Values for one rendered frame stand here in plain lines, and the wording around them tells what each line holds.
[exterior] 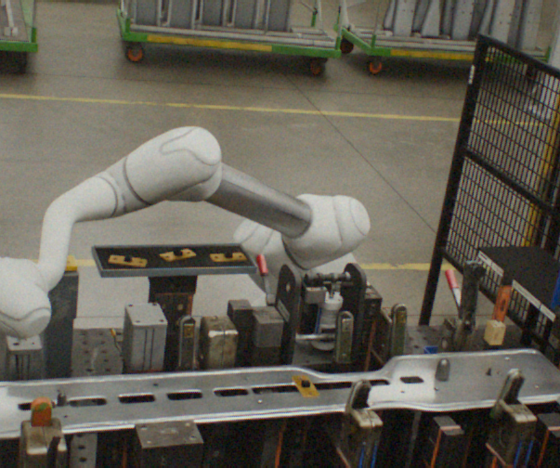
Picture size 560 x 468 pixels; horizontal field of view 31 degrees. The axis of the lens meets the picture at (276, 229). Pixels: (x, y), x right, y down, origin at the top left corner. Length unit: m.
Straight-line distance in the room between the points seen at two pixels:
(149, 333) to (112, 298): 2.52
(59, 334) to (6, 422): 0.39
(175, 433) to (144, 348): 0.30
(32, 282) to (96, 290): 2.90
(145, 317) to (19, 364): 0.28
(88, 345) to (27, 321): 1.07
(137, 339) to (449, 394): 0.71
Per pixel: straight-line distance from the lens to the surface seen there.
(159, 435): 2.00
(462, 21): 10.17
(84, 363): 2.86
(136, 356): 2.25
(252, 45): 8.89
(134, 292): 4.81
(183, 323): 2.26
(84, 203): 2.26
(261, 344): 2.37
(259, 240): 2.77
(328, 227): 2.66
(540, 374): 2.54
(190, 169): 2.24
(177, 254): 2.40
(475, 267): 2.50
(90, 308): 4.64
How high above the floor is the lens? 2.16
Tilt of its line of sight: 22 degrees down
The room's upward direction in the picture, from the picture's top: 8 degrees clockwise
